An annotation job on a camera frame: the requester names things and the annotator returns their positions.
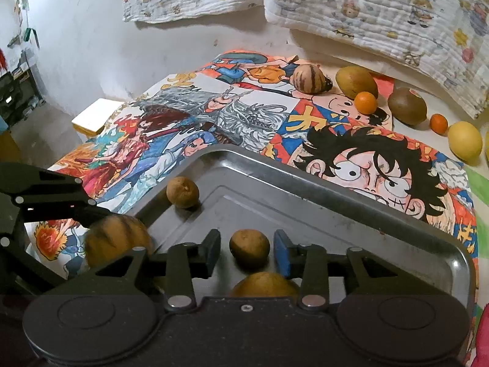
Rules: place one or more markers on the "small brown fruit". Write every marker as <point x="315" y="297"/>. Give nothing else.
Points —
<point x="182" y="192"/>

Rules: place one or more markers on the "green-brown mango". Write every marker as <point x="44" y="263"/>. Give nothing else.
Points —
<point x="353" y="80"/>

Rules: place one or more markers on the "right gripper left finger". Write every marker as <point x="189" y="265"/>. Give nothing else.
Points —
<point x="138" y="276"/>

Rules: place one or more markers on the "yellow lemon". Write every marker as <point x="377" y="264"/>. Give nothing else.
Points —
<point x="464" y="140"/>

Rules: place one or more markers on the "grey metal tray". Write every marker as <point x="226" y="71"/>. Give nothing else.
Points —
<point x="243" y="190"/>

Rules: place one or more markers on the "dark brown kiwi with sticker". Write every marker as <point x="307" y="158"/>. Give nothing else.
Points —
<point x="407" y="106"/>

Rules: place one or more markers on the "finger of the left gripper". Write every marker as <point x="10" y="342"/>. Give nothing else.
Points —
<point x="97" y="213"/>

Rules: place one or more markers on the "striped melon front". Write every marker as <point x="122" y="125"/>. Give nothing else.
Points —
<point x="112" y="237"/>

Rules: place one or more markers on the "right printed muslin cloth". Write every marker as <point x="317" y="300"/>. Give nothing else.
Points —
<point x="445" y="40"/>

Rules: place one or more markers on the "white cardboard box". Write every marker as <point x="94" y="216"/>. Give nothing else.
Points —
<point x="91" y="121"/>

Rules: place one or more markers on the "anime poster mat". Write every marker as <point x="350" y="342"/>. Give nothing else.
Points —
<point x="248" y="99"/>

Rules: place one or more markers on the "small orange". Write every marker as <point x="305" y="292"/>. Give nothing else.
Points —
<point x="438" y="124"/>
<point x="365" y="103"/>

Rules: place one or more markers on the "brown avocado-like fruit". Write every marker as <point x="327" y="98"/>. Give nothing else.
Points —
<point x="265" y="284"/>

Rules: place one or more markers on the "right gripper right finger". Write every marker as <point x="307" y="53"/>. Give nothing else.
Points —
<point x="314" y="265"/>

